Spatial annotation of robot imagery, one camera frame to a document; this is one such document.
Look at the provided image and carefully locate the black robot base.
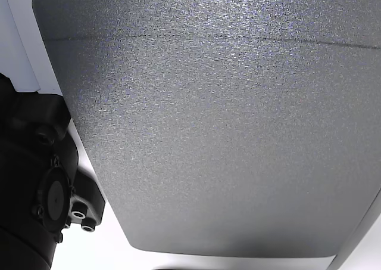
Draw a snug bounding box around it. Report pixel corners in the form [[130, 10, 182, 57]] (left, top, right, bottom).
[[0, 71, 107, 270]]

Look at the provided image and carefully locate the dark gray textured mat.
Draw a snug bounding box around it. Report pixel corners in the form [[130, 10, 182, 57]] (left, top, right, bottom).
[[31, 0, 381, 259]]

